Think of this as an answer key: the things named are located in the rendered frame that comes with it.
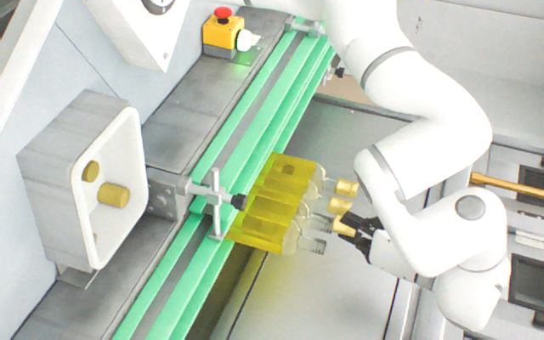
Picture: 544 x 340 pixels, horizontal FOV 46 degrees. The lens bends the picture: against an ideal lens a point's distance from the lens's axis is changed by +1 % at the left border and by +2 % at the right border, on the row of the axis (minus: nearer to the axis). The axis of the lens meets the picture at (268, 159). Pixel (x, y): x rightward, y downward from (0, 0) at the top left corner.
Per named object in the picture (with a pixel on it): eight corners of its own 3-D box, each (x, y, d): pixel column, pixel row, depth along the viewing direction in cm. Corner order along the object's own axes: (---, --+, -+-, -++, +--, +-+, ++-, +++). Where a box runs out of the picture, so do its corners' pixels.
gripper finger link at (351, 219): (377, 228, 121) (347, 212, 124) (380, 216, 119) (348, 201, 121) (370, 238, 119) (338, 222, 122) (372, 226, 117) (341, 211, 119)
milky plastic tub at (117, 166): (48, 262, 101) (97, 277, 99) (17, 155, 86) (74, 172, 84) (106, 190, 114) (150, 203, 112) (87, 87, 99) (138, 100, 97)
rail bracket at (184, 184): (178, 232, 116) (241, 251, 113) (172, 164, 105) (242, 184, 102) (185, 221, 118) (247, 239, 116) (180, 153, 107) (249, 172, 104)
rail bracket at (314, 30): (280, 33, 153) (334, 44, 150) (282, 5, 148) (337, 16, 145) (286, 25, 156) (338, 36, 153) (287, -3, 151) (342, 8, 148)
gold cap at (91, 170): (59, 163, 94) (85, 170, 93) (72, 149, 96) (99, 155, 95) (63, 180, 96) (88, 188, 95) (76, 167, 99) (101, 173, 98)
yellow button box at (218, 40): (201, 53, 141) (232, 60, 139) (200, 23, 136) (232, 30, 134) (213, 38, 146) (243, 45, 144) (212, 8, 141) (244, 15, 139)
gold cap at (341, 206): (325, 215, 129) (347, 221, 128) (328, 203, 127) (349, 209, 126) (331, 204, 132) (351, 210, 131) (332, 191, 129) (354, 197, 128)
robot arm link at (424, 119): (337, 80, 80) (395, 167, 72) (434, 24, 79) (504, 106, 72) (357, 131, 91) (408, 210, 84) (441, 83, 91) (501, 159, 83)
